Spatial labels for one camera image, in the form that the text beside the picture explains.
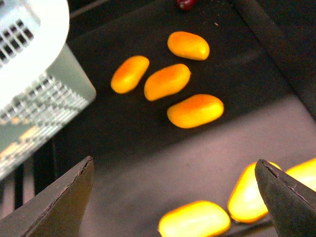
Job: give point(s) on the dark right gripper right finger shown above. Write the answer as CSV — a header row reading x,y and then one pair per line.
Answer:
x,y
291,204

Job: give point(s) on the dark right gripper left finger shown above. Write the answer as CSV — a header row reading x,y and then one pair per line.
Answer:
x,y
58,210

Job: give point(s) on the orange yellow mango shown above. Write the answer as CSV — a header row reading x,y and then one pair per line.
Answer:
x,y
245,204
197,219
305,173
195,111
188,45
167,81
129,74

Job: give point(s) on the light blue plastic basket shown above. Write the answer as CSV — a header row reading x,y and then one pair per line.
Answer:
x,y
42,85

